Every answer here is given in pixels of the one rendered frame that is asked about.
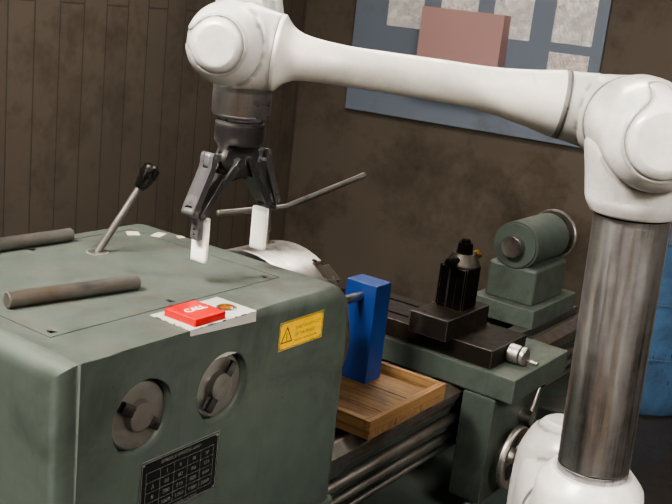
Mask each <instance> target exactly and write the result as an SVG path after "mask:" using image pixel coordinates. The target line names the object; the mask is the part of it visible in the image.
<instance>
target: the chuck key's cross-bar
mask: <svg viewBox="0 0 672 504"><path fill-rule="evenodd" d="M364 178H366V174H365V173H364V172H363V173H360V174H358V175H355V176H353V177H350V178H348V179H346V180H343V181H341V182H338V183H336V184H333V185H331V186H328V187H326V188H323V189H321V190H318V191H316V192H313V193H311V194H308V195H306V196H303V197H301V198H298V199H296V200H293V201H291V202H289V203H286V204H281V205H277V207H276V209H275V210H272V209H270V210H271V212H273V211H284V210H288V209H290V208H293V207H295V206H298V205H300V204H303V203H305V202H308V201H310V200H313V199H315V198H317V197H320V196H322V195H325V194H327V193H330V192H332V191H335V190H337V189H340V188H342V187H344V186H347V185H349V184H352V183H354V182H357V181H359V180H362V179H364ZM252 210H253V207H246V208H235V209H224V210H217V211H216V215H217V216H218V217H219V216H230V215H241V214H252Z"/></svg>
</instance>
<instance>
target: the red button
mask: <svg viewBox="0 0 672 504"><path fill-rule="evenodd" d="M225 314H226V312H225V311H224V310H221V309H219V308H216V307H213V306H210V305H207V304H205V303H202V302H199V301H196V300H193V301H189V302H185V303H182V304H178V305H174V306H170V307H166V308H165V314H164V316H167V317H169V318H172V319H175V320H177V321H180V322H183V323H185V324H188V325H190V326H193V327H199V326H202V325H205V324H209V323H212V322H216V321H219V320H222V319H225Z"/></svg>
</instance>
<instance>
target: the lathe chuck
mask: <svg viewBox="0 0 672 504"><path fill-rule="evenodd" d="M269 241H270V243H274V244H266V249H265V250H266V251H269V252H271V253H273V254H275V255H276V256H278V257H279V258H281V259H282V260H283V261H285V262H286V263H287V264H288V265H289V266H290V267H291V268H292V269H293V270H294V271H295V272H297V273H300V274H304V275H307V276H310V277H313V278H316V279H320V280H323V281H326V282H329V283H332V284H334V285H336V286H338V287H339V285H338V283H337V281H336V279H335V278H334V276H332V277H330V278H329V281H328V280H327V279H326V278H323V276H322V275H321V273H320V272H319V271H318V269H317V268H316V267H315V266H314V265H313V264H312V263H313V261H314V262H315V263H316V264H317V263H320V262H321V260H320V259H319V258H318V257H317V256H316V255H314V254H313V253H312V252H310V251H309V250H308V249H306V248H304V247H302V246H300V245H298V244H296V243H293V242H289V241H284V240H269ZM339 288H340V287H339ZM349 341H350V323H349V316H348V324H347V333H346V341H345V350H344V358H343V365H344V363H345V360H346V357H347V353H348V348H349Z"/></svg>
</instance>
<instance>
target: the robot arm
mask: <svg viewBox="0 0 672 504"><path fill-rule="evenodd" d="M185 49H186V53H187V57H188V60H189V62H190V64H191V66H192V67H193V69H194V70H195V71H196V72H197V73H198V74H199V75H200V76H201V77H202V78H204V79H205V80H207V81H208V82H210V83H213V95H212V108H211V110H212V113H213V114H215V115H218V116H220V117H218V118H217V119H216V120H215V130H214V140H215V142H216V143H217V145H218V148H217V151H216V153H210V152H206V151H203V152H202V153H201V157H200V163H199V167H198V170H197V172H196V175H195V177H194V180H193V182H192V184H191V187H190V189H189V192H188V194H187V197H186V199H185V201H184V204H183V206H182V209H181V213H182V214H185V215H187V216H190V217H191V232H190V237H191V239H192V243H191V257H190V259H191V260H193V261H196V262H199V263H202V264H207V259H208V247H209V234H210V221H211V219H210V218H207V216H208V214H209V213H210V211H211V209H212V208H213V206H214V205H215V203H216V201H217V200H218V198H219V196H220V195H221V193H222V192H223V190H224V188H225V187H226V185H229V184H230V183H231V182H232V181H236V180H239V179H244V180H245V182H246V184H247V186H248V188H249V190H250V192H251V194H252V196H253V197H254V199H255V201H256V203H257V205H253V210H252V221H251V232H250V243H249V247H251V248H254V249H258V250H261V251H265V249H266V238H267V228H268V225H269V217H270V209H272V210H275V209H276V207H277V204H278V203H279V202H280V195H279V190H278V186H277V182H276V178H275V173H274V169H273V165H272V150H271V149H269V148H265V147H260V146H262V145H263V141H264V130H265V124H264V122H262V121H261V120H266V119H269V118H270V115H271V104H272V94H273V91H274V90H275V89H277V88H278V87H279V86H281V85H282V84H284V83H287V82H290V81H308V82H316V83H324V84H331V85H338V86H344V87H351V88H357V89H364V90H370V91H376V92H382V93H388V94H394V95H400V96H406V97H412V98H418V99H424V100H430V101H436V102H442V103H448V104H454V105H459V106H464V107H468V108H472V109H476V110H480V111H483V112H487V113H490V114H493V115H496V116H499V117H501V118H504V119H507V120H509V121H512V122H515V123H517V124H520V125H522V126H525V127H527V128H530V129H532V130H534V131H537V132H539V133H541V134H543V135H546V136H548V137H552V138H555V139H558V140H562V141H565V142H568V143H571V144H573V145H576V146H579V147H581V148H582V149H583V150H584V159H585V189H584V191H585V192H584V194H585V199H586V201H587V204H588V206H589V208H590V209H591V210H592V211H594V213H593V220H592V227H591V234H590V240H589V247H588V254H587V261H586V268H585V274H584V281H583V288H582V295H581V302H580V309H579V315H578V322H577V329H576V336H575V343H574V349H573V356H572V363H571V370H570V377H569V383H568V390H567V397H566V404H565V411H564V414H560V413H556V414H549V415H546V416H545V417H543V418H542V419H539V420H537V421H536V422H535V423H534V424H533V425H532V426H531V427H530V429H529V430H528V431H527V432H526V434H525V435H524V437H523V438H522V440H521V442H520V444H519V446H518V448H517V452H516V455H515V460H514V464H513V468H512V473H511V478H510V483H509V490H508V496H507V504H644V491H643V489H642V487H641V485H640V483H639V482H638V480H637V479H636V477H635V476H634V474H633V473H632V472H631V470H630V465H631V459H632V453H633V447H634V441H635V435H636V429H637V423H638V417H639V411H640V405H641V399H642V394H643V388H644V382H645V376H646V370H647V364H648V358H649V352H650V346H651V340H652V334H653V328H654V322H655V316H656V310H657V304H658V298H659V292H660V286H661V280H662V274H663V268H664V262H665V256H666V251H667V245H668V239H669V233H670V227H671V222H672V82H670V81H667V80H665V79H662V78H659V77H656V76H652V75H645V74H636V75H614V74H601V73H588V72H578V71H569V70H533V69H512V68H499V67H490V66H482V65H475V64H468V63H462V62H455V61H449V60H442V59H435V58H429V57H421V56H414V55H407V54H400V53H393V52H386V51H379V50H372V49H365V48H358V47H353V46H347V45H342V44H338V43H333V42H329V41H325V40H321V39H318V38H315V37H312V36H309V35H306V34H304V33H302V32H301V31H299V30H298V29H297V28H296V27H295V26H294V24H293V23H292V22H291V20H290V18H289V16H288V15H286V14H284V7H283V0H216V1H215V2H214V3H211V4H209V5H207V6H205V7H204V8H202V9H201V10H200V11H199V12H198V13H197V14H196V15H195V16H194V18H193V19H192V20H191V22H190V24H189V26H188V33H187V41H186V45H185ZM220 173H221V175H220ZM271 193H272V195H271ZM191 206H192V208H190V207H191ZM200 209H202V211H200Z"/></svg>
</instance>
